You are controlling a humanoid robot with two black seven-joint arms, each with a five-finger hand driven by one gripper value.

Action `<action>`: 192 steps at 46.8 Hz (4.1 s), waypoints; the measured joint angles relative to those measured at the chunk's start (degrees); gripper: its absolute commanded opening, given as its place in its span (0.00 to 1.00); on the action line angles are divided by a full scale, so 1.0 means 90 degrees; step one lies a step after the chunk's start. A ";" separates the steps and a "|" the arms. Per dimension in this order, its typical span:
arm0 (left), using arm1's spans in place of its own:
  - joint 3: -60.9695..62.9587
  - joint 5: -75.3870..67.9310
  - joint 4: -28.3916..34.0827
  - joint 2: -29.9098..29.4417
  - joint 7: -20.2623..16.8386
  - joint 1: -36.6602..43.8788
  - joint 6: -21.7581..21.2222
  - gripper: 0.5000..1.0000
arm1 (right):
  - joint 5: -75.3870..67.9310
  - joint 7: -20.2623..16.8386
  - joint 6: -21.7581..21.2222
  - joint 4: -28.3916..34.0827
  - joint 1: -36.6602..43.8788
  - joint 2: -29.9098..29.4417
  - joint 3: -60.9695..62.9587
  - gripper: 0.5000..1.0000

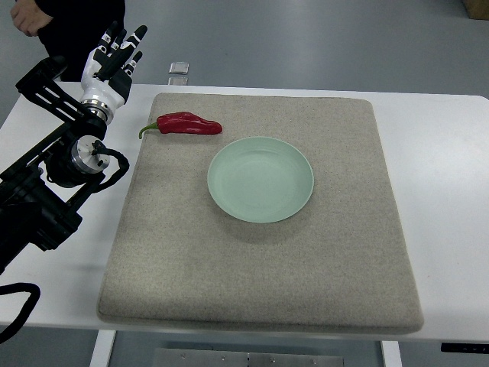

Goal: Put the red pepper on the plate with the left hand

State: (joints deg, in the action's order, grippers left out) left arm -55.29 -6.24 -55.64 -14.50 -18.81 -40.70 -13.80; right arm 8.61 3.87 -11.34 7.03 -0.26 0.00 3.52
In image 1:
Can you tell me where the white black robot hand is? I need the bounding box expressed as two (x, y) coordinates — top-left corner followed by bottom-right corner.
(80, 22), (147, 123)

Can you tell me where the red pepper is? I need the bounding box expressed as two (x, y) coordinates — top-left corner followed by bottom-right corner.
(138, 112), (223, 139)

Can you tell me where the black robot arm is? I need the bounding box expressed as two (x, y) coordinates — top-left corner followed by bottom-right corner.
(1, 57), (130, 268)

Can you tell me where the lower floor socket plate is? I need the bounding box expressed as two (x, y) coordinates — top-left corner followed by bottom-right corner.
(167, 76), (188, 86)

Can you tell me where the light green plate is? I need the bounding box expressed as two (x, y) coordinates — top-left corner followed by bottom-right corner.
(207, 137), (314, 224)

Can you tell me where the person in dark clothes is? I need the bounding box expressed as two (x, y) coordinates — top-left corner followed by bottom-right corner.
(10, 0), (125, 82)

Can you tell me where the left white table leg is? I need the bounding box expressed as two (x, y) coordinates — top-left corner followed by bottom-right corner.
(89, 330), (116, 367)

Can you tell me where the white table leg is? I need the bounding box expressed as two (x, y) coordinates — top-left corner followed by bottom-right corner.
(89, 330), (116, 367)
(381, 341), (403, 367)

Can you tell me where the beige felt mat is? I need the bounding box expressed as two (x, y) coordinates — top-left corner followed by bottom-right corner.
(97, 93), (423, 334)

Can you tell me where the cardboard box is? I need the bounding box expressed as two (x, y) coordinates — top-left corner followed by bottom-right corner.
(462, 0), (489, 20)

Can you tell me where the right white table leg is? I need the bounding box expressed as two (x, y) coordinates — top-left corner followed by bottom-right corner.
(381, 341), (403, 367)

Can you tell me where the black table control panel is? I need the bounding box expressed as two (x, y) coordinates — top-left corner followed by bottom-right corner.
(440, 343), (489, 354)

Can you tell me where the black sleeved cable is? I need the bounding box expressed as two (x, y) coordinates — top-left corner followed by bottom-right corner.
(0, 282), (41, 344)

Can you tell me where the metal table base plate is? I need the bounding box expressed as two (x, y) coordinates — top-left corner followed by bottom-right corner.
(152, 348), (345, 367)

